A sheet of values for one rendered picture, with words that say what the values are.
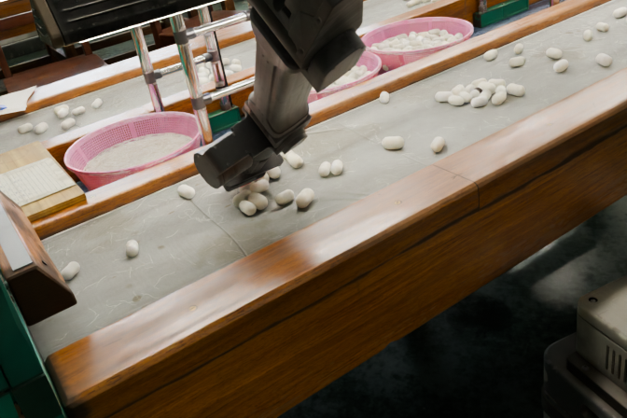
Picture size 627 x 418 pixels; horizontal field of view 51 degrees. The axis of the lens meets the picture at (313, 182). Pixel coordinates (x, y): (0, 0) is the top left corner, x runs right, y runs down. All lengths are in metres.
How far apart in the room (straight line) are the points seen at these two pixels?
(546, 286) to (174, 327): 1.39
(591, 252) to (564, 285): 0.18
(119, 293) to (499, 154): 0.57
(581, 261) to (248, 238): 1.34
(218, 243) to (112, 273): 0.15
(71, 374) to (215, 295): 0.18
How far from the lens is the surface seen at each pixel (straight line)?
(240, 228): 0.97
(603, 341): 1.19
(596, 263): 2.10
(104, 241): 1.04
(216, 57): 1.46
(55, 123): 1.63
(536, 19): 1.66
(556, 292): 1.98
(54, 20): 0.91
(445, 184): 0.94
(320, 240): 0.85
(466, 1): 1.93
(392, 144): 1.10
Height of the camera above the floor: 1.23
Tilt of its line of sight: 28 degrees down
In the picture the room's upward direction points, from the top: 10 degrees counter-clockwise
